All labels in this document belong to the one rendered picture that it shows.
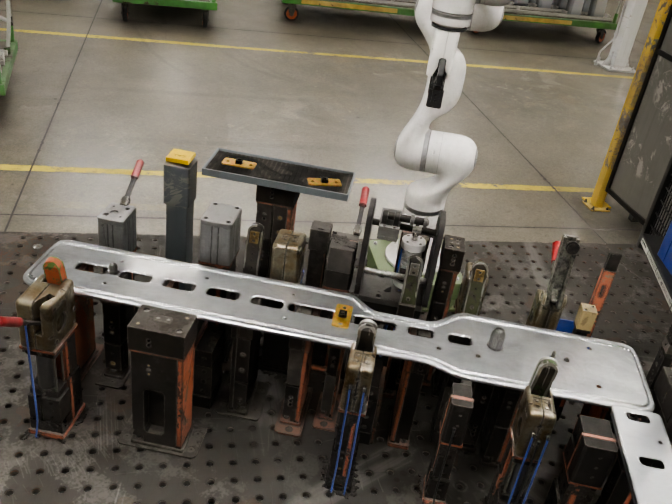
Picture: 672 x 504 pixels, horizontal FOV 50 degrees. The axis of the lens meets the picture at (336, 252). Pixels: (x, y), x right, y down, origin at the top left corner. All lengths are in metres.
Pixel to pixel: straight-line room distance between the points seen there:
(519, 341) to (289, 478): 0.59
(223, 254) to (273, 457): 0.48
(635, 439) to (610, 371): 0.20
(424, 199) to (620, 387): 0.79
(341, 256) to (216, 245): 0.30
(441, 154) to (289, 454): 0.90
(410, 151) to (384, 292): 0.45
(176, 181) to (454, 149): 0.75
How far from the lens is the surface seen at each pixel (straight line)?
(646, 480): 1.45
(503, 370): 1.55
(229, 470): 1.64
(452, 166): 2.02
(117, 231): 1.79
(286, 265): 1.68
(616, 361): 1.70
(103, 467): 1.66
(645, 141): 4.61
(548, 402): 1.44
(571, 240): 1.67
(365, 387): 1.41
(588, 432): 1.52
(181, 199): 1.89
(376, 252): 2.24
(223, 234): 1.68
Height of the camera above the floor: 1.93
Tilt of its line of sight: 31 degrees down
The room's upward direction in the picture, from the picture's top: 8 degrees clockwise
